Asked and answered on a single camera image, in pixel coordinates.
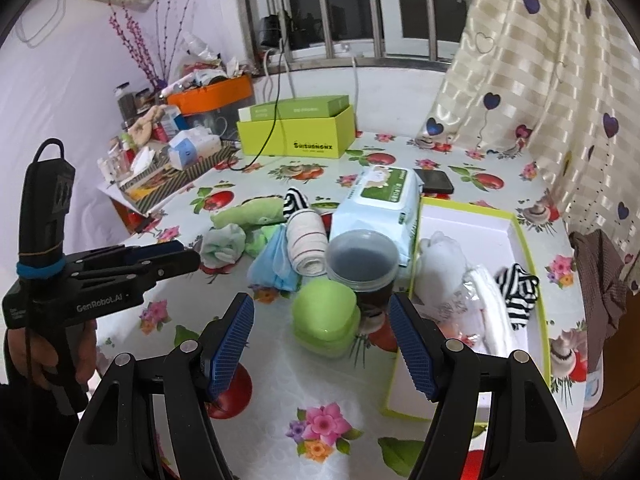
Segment blue sock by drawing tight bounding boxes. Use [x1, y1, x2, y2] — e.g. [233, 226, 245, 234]
[247, 232, 303, 293]

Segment purple flower branches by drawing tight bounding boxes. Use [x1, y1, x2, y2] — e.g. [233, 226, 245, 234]
[109, 0, 201, 88]

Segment blue white tissue packs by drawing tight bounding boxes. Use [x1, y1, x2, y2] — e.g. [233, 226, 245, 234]
[167, 127, 222, 170]

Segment person's left hand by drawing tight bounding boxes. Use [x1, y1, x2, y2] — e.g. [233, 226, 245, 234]
[4, 317, 98, 401]

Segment wet wipes pack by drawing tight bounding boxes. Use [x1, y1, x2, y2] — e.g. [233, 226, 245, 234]
[330, 166, 423, 266]

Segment cream heart print curtain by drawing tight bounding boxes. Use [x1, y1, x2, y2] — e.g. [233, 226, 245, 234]
[415, 0, 640, 296]

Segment orange storage box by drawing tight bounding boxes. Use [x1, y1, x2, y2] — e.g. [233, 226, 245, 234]
[165, 76, 253, 136]

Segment green plush sock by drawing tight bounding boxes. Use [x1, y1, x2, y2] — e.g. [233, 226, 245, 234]
[210, 196, 286, 231]

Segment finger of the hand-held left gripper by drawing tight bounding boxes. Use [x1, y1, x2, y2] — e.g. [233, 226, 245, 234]
[70, 250, 201, 293]
[67, 240, 186, 267]

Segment black cable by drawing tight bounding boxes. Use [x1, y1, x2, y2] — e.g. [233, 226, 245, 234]
[235, 10, 296, 171]

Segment mint green white sock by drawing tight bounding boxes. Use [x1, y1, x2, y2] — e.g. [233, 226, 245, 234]
[200, 224, 247, 268]

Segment lime green cardboard box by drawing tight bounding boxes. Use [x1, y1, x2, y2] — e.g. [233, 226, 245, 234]
[236, 94, 356, 160]

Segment green round plastic case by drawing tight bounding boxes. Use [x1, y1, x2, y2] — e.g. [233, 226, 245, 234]
[291, 280, 362, 358]

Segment floral fruit print tablecloth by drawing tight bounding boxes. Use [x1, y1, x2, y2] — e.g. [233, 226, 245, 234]
[95, 130, 601, 480]

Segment black phone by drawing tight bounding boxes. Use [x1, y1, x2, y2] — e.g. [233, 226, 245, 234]
[414, 169, 455, 195]

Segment clear plastic packet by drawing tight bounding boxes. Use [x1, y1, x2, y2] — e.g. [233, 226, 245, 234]
[440, 267, 513, 356]

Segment small clear bottle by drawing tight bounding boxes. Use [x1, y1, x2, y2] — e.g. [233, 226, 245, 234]
[100, 150, 126, 181]

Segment white tray with green rim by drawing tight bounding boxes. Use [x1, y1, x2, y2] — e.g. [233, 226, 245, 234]
[382, 196, 553, 421]

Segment white cable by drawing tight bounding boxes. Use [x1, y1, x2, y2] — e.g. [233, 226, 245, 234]
[260, 47, 281, 106]
[352, 57, 361, 131]

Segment small black white striped sock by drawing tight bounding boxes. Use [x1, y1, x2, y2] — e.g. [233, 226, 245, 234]
[282, 187, 311, 221]

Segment beige plush toy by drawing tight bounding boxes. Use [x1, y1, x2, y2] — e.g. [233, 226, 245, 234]
[127, 105, 168, 148]

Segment white striped towel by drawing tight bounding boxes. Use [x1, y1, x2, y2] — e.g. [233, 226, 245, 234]
[285, 210, 331, 277]

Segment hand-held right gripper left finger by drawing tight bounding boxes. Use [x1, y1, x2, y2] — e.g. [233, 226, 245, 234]
[60, 292, 257, 480]

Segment white paper sheet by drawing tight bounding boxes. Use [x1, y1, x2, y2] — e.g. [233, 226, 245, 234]
[97, 180, 151, 218]

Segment clear round plastic container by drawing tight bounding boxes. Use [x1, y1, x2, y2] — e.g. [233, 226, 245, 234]
[325, 230, 401, 321]

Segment clear plastic bag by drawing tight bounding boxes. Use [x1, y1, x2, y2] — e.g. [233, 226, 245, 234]
[180, 30, 221, 61]

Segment white tissue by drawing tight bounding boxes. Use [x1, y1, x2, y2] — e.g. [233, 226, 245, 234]
[130, 146, 161, 176]

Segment window with metal bars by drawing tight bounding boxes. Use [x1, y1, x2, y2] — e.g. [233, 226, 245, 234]
[235, 0, 476, 78]

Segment brown checkered cloth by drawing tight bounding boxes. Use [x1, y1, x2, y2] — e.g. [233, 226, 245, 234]
[570, 230, 628, 356]

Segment wooden cabinet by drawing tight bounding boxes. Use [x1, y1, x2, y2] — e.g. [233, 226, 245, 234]
[580, 385, 626, 480]

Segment bright green sock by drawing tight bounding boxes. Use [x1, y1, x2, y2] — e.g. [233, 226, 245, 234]
[245, 225, 281, 256]

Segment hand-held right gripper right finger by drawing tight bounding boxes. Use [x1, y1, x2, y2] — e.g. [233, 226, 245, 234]
[387, 292, 586, 480]

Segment black power adapter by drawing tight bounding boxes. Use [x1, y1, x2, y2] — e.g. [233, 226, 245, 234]
[257, 12, 291, 51]

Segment black yellow striped tray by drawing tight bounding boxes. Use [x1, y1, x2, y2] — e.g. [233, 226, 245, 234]
[117, 142, 241, 211]

